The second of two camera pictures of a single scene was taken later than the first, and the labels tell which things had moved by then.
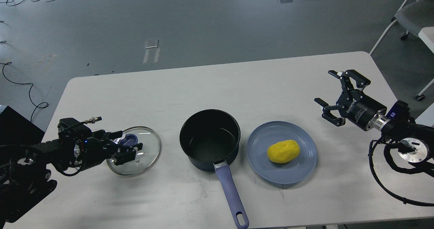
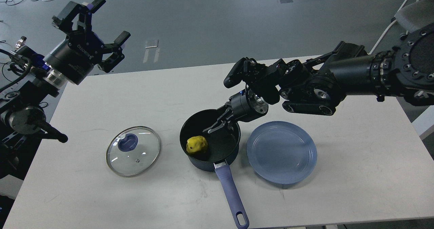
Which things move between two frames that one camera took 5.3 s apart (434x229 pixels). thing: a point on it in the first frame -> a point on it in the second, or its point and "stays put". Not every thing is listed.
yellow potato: [283, 151] -> [196, 144]
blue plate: [265, 135] stays put
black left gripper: [92, 151] -> [74, 58]
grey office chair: [419, 14] stays put
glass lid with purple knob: [146, 158] stays put
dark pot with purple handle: [211, 138] stays put
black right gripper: [355, 106] -> [245, 106]
